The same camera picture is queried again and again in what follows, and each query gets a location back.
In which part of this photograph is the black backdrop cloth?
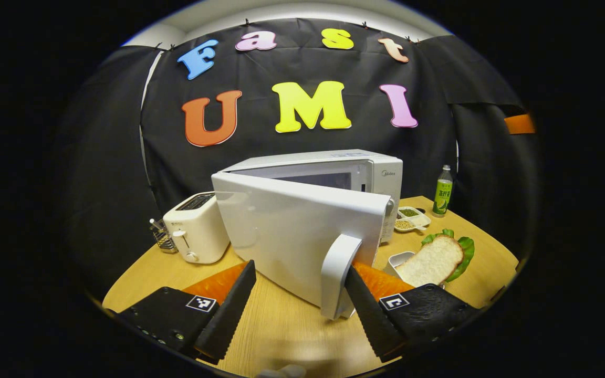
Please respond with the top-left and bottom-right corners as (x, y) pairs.
(53, 18), (539, 300)

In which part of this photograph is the metal wire basket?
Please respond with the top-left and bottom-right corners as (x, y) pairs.
(149, 218), (179, 254)

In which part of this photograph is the white microwave oven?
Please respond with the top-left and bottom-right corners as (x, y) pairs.
(211, 150), (404, 321)

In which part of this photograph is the green label drink bottle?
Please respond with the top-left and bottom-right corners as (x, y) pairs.
(432, 165), (454, 217)

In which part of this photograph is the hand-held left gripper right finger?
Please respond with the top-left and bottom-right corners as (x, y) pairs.
(345, 261), (479, 363)

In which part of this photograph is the white toaster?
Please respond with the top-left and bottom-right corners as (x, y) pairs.
(163, 192), (231, 264)

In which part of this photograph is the white divided dish with beans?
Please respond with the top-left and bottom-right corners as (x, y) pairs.
(394, 206), (432, 234)

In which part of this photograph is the white rectangular tray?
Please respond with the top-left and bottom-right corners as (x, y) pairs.
(384, 251), (416, 279)

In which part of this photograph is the bread and lettuce sandwich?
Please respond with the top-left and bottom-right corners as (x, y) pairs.
(396, 229), (475, 287)

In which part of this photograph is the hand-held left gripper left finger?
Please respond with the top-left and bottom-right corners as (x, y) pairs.
(116, 260), (257, 364)

